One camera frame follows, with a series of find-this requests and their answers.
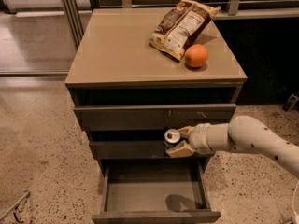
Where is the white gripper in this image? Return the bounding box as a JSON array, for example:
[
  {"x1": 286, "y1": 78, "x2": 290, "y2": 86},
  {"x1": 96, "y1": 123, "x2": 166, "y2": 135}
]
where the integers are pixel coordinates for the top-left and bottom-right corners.
[{"x1": 166, "y1": 123, "x2": 232, "y2": 158}]

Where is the blue pepsi can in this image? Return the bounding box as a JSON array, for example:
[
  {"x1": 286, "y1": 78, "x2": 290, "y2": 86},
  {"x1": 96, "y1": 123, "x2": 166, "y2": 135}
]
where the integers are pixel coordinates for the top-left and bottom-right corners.
[{"x1": 164, "y1": 129, "x2": 181, "y2": 149}]

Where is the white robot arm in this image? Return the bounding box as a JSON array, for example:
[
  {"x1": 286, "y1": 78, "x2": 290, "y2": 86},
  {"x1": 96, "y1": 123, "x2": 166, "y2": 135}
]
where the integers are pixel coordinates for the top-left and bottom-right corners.
[{"x1": 164, "y1": 116, "x2": 299, "y2": 178}]

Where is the grey top drawer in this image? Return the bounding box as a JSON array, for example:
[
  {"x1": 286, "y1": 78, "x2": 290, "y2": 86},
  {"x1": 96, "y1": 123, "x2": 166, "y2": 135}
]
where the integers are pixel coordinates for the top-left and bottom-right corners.
[{"x1": 74, "y1": 104, "x2": 236, "y2": 131}]

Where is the grey middle drawer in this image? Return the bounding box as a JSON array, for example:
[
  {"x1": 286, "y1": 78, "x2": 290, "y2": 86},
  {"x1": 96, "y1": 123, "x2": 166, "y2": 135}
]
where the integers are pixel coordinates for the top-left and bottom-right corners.
[{"x1": 88, "y1": 139, "x2": 221, "y2": 161}]

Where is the grey open bottom drawer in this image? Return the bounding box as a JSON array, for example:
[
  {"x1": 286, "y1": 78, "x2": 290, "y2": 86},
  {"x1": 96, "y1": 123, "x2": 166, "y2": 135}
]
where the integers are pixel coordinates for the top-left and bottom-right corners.
[{"x1": 93, "y1": 161, "x2": 221, "y2": 224}]

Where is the grey drawer cabinet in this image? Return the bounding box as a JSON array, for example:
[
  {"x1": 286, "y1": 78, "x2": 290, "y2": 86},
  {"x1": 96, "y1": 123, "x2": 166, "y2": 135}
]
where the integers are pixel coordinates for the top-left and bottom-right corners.
[{"x1": 65, "y1": 8, "x2": 247, "y2": 167}]

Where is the orange fruit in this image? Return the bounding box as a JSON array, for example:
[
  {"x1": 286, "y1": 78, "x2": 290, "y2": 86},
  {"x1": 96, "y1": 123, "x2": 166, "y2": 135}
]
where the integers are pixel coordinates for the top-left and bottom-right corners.
[{"x1": 185, "y1": 44, "x2": 208, "y2": 68}]

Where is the brown chip bag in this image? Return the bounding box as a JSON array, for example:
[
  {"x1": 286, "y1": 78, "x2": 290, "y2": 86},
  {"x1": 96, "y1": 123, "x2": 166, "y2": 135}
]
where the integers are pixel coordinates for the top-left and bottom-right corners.
[{"x1": 149, "y1": 0, "x2": 221, "y2": 61}]

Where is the small dark floor device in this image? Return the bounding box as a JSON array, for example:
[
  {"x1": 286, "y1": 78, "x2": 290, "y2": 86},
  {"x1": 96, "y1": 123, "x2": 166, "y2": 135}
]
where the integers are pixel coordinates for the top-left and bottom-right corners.
[{"x1": 282, "y1": 94, "x2": 299, "y2": 112}]

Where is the metal bar on floor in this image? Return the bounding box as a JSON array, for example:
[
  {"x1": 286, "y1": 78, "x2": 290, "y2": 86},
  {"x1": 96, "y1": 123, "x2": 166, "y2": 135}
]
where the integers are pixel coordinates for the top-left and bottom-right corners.
[{"x1": 0, "y1": 191, "x2": 31, "y2": 224}]

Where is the metal railing frame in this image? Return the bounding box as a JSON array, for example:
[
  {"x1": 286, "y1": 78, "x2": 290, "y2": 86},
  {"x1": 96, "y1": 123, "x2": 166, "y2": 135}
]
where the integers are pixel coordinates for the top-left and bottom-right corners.
[{"x1": 61, "y1": 0, "x2": 299, "y2": 49}]

